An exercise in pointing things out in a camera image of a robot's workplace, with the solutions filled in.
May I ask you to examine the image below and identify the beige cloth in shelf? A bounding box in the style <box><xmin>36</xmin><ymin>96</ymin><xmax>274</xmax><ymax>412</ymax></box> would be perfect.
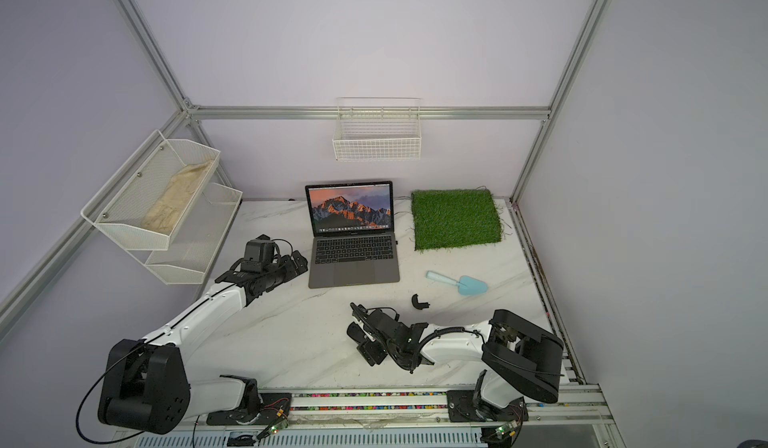
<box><xmin>141</xmin><ymin>161</ymin><xmax>212</xmax><ymax>235</ymax></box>

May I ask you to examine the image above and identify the aluminium front rail frame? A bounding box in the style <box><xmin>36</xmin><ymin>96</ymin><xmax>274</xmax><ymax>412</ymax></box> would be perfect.
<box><xmin>112</xmin><ymin>385</ymin><xmax>625</xmax><ymax>447</ymax></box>

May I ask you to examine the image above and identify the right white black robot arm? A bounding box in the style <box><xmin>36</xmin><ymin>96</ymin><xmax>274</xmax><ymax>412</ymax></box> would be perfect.
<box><xmin>347</xmin><ymin>303</ymin><xmax>565</xmax><ymax>408</ymax></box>

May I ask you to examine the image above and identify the green artificial grass mat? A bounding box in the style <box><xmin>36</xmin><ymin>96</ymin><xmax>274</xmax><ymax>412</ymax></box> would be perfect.
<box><xmin>411</xmin><ymin>188</ymin><xmax>503</xmax><ymax>251</ymax></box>

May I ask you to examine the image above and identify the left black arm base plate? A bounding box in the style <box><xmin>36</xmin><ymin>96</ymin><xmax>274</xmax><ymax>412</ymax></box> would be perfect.
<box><xmin>205</xmin><ymin>392</ymin><xmax>292</xmax><ymax>426</ymax></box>

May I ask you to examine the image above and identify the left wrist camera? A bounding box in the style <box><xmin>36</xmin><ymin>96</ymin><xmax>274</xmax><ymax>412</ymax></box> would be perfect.
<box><xmin>240</xmin><ymin>235</ymin><xmax>276</xmax><ymax>273</ymax></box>

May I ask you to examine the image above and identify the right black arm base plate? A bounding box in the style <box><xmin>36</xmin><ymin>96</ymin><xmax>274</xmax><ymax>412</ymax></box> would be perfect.
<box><xmin>446</xmin><ymin>390</ymin><xmax>529</xmax><ymax>422</ymax></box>

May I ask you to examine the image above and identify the white mesh shelf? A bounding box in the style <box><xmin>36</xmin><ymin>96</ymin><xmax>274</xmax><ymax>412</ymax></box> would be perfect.
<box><xmin>131</xmin><ymin>182</ymin><xmax>242</xmax><ymax>285</ymax></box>
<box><xmin>81</xmin><ymin>131</ymin><xmax>220</xmax><ymax>251</ymax></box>

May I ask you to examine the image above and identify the grey laptop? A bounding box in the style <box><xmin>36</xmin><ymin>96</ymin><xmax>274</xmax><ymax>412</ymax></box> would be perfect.
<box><xmin>305</xmin><ymin>180</ymin><xmax>400</xmax><ymax>289</ymax></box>

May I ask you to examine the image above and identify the white upper mesh shelf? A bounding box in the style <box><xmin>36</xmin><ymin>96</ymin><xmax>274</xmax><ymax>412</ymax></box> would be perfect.
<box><xmin>81</xmin><ymin>131</ymin><xmax>220</xmax><ymax>251</ymax></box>

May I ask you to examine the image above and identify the black mouse battery cover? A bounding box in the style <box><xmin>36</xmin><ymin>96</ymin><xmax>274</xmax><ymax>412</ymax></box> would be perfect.
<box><xmin>411</xmin><ymin>294</ymin><xmax>430</xmax><ymax>311</ymax></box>

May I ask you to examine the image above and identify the light blue toy trowel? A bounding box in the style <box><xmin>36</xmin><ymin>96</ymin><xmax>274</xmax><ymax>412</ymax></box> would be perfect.
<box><xmin>426</xmin><ymin>271</ymin><xmax>488</xmax><ymax>296</ymax></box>

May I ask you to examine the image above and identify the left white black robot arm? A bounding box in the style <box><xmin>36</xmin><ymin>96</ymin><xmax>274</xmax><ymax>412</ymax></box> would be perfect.
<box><xmin>92</xmin><ymin>251</ymin><xmax>308</xmax><ymax>436</ymax></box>

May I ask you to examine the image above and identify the white wire wall basket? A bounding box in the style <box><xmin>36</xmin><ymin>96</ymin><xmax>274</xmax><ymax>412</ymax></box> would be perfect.
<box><xmin>332</xmin><ymin>97</ymin><xmax>422</xmax><ymax>162</ymax></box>

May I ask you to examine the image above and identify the white lower mesh shelf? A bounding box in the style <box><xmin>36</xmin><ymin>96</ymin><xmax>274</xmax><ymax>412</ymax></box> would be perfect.
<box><xmin>131</xmin><ymin>182</ymin><xmax>242</xmax><ymax>285</ymax></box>

